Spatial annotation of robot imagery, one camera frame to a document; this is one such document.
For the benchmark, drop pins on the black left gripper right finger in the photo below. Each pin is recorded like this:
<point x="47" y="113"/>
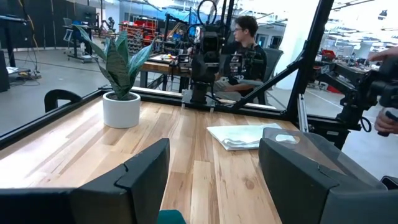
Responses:
<point x="298" y="186"/>

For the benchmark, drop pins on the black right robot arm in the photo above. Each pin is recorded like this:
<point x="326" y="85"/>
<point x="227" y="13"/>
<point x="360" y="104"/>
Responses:
<point x="200" y="84"/>

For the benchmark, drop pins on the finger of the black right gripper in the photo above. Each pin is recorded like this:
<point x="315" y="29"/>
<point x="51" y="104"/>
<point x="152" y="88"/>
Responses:
<point x="197" y="70"/>
<point x="210" y="70"/>

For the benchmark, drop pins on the dark green cloth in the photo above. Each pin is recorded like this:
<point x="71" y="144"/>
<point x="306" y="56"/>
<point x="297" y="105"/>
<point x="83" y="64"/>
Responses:
<point x="171" y="217"/>

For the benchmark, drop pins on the seated person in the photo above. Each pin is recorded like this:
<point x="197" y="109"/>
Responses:
<point x="245" y="46"/>

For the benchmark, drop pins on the silver aluminium bar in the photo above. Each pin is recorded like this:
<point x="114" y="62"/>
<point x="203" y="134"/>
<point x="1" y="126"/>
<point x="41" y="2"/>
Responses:
<point x="303" y="112"/>

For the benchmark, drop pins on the person's hand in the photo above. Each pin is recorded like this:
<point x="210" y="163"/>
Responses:
<point x="384" y="54"/>
<point x="385" y="123"/>

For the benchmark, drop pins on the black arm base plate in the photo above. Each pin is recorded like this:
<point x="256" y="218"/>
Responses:
<point x="199" y="104"/>

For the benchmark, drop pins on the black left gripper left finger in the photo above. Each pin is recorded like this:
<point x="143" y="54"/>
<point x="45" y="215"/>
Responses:
<point x="130" y="186"/>

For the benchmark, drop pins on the black rolling desk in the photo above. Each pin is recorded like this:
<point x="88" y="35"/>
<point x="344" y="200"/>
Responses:
<point x="77" y="40"/>

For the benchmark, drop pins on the grey translucent plastic container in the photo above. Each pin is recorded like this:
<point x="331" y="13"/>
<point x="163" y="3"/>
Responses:
<point x="326" y="152"/>

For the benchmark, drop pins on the grey office chair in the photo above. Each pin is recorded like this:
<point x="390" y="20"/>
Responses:
<point x="272" y="62"/>

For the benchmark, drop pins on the wooden workbench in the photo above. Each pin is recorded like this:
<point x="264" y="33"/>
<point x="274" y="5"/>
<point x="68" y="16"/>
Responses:
<point x="161" y="67"/>

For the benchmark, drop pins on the white folded towel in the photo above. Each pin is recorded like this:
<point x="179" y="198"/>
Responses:
<point x="239" y="135"/>

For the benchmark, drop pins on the green succulent in white pot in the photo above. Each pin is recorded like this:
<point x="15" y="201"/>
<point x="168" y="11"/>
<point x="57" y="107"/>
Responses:
<point x="121" y="93"/>

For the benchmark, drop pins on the shelf with red bins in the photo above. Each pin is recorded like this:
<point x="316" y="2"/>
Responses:
<point x="140" y="32"/>

